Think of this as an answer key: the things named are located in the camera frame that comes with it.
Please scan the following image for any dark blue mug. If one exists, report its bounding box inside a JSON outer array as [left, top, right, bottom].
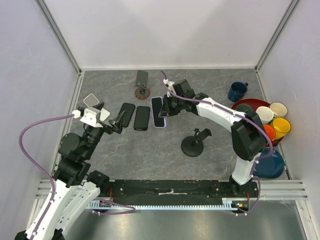
[[227, 81, 249, 103]]

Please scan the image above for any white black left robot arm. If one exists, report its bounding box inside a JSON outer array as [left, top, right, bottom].
[[15, 103, 125, 240]]

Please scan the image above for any grey slotted cable duct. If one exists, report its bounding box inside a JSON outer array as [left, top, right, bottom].
[[85, 199, 244, 213]]

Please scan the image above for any white metal phone stand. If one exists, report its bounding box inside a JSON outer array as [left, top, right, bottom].
[[83, 93, 110, 122]]

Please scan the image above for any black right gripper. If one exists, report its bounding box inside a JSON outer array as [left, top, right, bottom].
[[159, 93, 185, 118]]

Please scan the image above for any orange mug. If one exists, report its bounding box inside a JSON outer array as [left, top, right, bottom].
[[263, 124, 276, 141]]

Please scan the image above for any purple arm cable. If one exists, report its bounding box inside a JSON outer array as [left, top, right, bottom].
[[19, 114, 137, 240], [159, 70, 275, 217]]

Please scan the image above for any aluminium frame post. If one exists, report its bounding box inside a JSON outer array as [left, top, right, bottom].
[[254, 0, 301, 73], [34, 0, 82, 75]]

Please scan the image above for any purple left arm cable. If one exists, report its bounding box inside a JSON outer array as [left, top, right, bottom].
[[19, 114, 137, 240]]

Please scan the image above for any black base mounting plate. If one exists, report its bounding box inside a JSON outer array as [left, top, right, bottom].
[[98, 179, 258, 206]]

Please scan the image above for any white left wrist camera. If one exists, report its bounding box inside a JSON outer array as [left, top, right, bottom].
[[72, 107, 110, 128]]

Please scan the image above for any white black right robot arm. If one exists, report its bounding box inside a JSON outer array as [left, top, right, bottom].
[[158, 75, 272, 197]]

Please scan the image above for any aluminium frame post left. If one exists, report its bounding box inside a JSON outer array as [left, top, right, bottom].
[[34, 0, 82, 75]]

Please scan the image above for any red round tray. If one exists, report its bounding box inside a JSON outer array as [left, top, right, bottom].
[[231, 98, 284, 147]]

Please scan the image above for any yellow mug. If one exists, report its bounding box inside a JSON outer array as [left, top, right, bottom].
[[270, 117, 292, 140]]

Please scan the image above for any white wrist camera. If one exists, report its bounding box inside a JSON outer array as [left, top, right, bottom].
[[72, 107, 110, 128], [162, 79, 176, 98]]

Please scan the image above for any white light blue mug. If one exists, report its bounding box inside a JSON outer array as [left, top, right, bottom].
[[255, 106, 274, 124]]

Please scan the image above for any grey green mug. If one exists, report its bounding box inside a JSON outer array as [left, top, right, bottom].
[[236, 103, 254, 115]]

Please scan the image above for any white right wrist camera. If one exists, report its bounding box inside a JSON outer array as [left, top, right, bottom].
[[162, 79, 176, 98]]

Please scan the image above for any aluminium frame post right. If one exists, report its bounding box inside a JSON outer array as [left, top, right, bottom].
[[254, 0, 301, 73]]

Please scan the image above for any black clamp phone stand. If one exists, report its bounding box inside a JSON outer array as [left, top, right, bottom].
[[180, 128, 212, 158]]

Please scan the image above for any black phone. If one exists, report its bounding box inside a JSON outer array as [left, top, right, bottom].
[[133, 106, 150, 131], [119, 102, 136, 128]]

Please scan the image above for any cream mug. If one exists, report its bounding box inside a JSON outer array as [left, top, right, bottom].
[[269, 102, 288, 118]]

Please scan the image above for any round wooden base phone stand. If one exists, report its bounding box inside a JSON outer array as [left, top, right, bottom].
[[134, 70, 151, 100]]

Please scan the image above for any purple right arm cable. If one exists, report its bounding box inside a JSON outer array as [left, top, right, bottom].
[[159, 70, 275, 217]]

